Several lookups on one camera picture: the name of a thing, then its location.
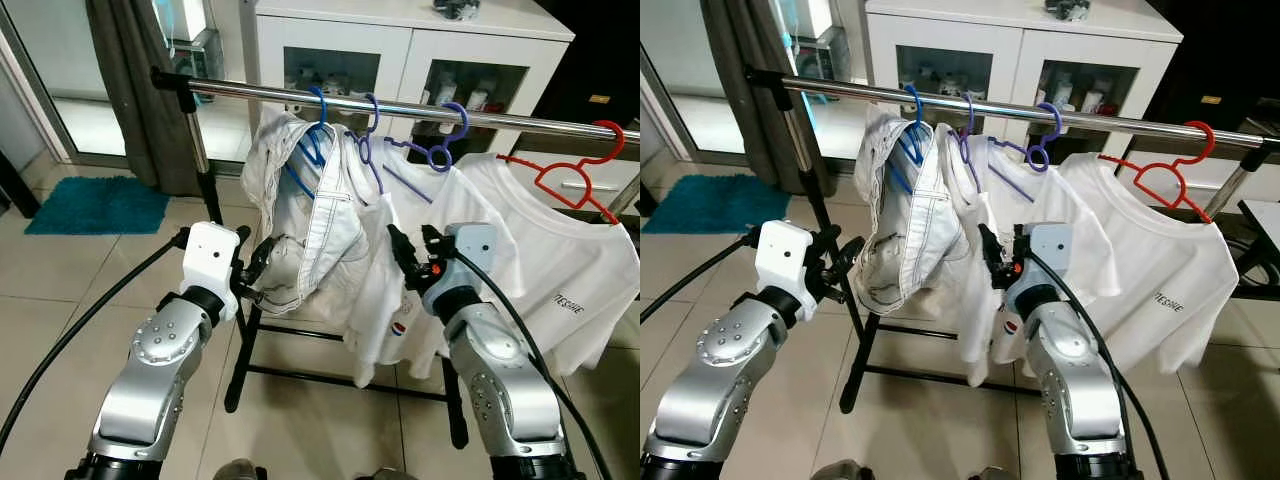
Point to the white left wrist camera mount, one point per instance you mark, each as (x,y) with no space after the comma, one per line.
(782,255)
(208,255)

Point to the blue plastic hanger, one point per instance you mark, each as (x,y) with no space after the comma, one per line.
(919,108)
(324,108)

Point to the small black gadget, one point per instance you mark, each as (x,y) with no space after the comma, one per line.
(457,9)
(1067,9)

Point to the chrome and black clothes rack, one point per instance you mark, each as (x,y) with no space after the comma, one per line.
(250,95)
(850,92)

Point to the red plastic hanger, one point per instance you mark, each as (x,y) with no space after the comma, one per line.
(620,138)
(1211,138)

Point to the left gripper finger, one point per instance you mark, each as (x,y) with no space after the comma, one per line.
(851,254)
(259,287)
(843,286)
(263,256)

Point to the grey curtain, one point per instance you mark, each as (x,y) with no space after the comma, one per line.
(750,100)
(135,100)

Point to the pale denim garment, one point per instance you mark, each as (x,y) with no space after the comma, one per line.
(320,230)
(915,230)

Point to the teal floor mat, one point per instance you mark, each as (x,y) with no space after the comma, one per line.
(95,205)
(700,205)

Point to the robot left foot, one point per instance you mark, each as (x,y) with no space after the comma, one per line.
(240,470)
(836,470)

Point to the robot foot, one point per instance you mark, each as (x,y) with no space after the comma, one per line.
(240,470)
(990,474)
(395,474)
(836,470)

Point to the white glass-door cabinet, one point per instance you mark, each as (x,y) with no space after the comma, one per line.
(400,45)
(1020,45)

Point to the white t-shirt with grey print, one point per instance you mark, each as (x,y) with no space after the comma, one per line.
(560,270)
(1160,280)

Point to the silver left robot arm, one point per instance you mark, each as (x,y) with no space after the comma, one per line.
(720,380)
(150,380)

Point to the white t-shirt with round logo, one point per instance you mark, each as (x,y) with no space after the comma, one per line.
(1080,230)
(400,320)

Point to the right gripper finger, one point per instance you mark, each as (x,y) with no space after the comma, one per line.
(433,241)
(404,258)
(1021,241)
(992,258)

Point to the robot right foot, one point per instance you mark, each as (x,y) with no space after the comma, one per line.
(990,474)
(395,474)

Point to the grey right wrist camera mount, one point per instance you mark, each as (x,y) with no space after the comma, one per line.
(472,248)
(1050,248)

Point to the purple plastic hanger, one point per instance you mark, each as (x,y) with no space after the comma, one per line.
(376,112)
(968,108)
(1058,125)
(464,122)

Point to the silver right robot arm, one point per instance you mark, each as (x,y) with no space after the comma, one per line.
(1075,380)
(500,380)

